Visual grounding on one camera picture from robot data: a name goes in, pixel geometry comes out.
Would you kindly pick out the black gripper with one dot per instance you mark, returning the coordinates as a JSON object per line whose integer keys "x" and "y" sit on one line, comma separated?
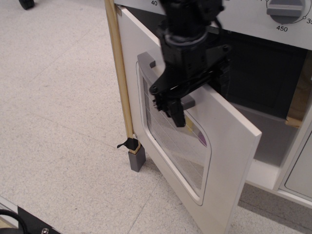
{"x": 188, "y": 66}

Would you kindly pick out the grey leg foot cap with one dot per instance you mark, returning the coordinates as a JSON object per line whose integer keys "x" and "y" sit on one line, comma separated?
{"x": 137, "y": 160}

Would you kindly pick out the wooden shelf rail right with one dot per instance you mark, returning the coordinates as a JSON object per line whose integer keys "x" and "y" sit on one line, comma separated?
{"x": 301, "y": 95}

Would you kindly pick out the light wooden side post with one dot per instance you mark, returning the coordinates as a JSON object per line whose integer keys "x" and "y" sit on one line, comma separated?
{"x": 112, "y": 12}

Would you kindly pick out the white toy oven cabinet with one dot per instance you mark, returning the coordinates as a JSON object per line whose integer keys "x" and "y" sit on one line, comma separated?
{"x": 248, "y": 17}

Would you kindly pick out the white oven door with window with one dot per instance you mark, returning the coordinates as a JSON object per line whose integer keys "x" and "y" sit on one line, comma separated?
{"x": 206, "y": 162}

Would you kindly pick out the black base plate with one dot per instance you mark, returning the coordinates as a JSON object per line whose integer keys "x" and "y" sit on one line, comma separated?
{"x": 35, "y": 225}

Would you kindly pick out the grey oven door handle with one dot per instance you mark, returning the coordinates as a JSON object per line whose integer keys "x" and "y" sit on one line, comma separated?
{"x": 146, "y": 63}

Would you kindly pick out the black tape strip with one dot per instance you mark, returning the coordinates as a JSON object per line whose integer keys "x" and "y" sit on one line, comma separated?
{"x": 130, "y": 143}

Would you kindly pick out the grey oven shelf tray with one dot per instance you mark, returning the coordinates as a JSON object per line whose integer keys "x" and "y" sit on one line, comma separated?
{"x": 264, "y": 74}

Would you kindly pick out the purple toy eggplant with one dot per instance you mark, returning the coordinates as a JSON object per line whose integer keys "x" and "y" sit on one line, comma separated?
{"x": 201, "y": 138}

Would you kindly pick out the yellow toy banana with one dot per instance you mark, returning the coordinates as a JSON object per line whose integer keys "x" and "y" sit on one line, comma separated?
{"x": 189, "y": 125}

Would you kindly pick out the white side cabinet door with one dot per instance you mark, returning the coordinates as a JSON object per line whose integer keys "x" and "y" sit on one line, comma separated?
{"x": 294, "y": 176}

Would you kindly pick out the grey temperature knob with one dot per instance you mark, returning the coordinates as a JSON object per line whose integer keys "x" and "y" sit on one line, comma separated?
{"x": 285, "y": 11}

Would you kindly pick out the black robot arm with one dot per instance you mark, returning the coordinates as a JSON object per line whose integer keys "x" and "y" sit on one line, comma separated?
{"x": 188, "y": 20}

